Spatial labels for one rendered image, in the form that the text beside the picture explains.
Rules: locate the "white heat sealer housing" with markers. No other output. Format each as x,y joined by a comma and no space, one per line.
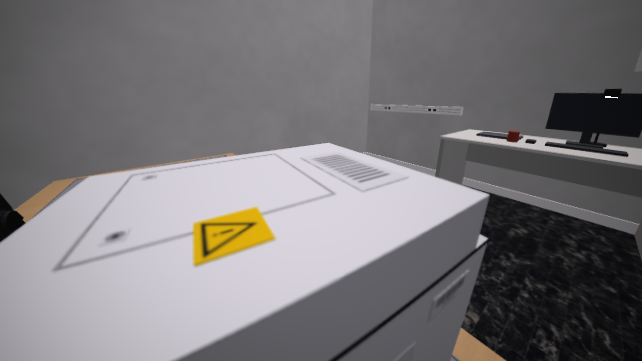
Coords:
312,253

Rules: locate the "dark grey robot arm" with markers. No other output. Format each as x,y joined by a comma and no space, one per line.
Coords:
9,220

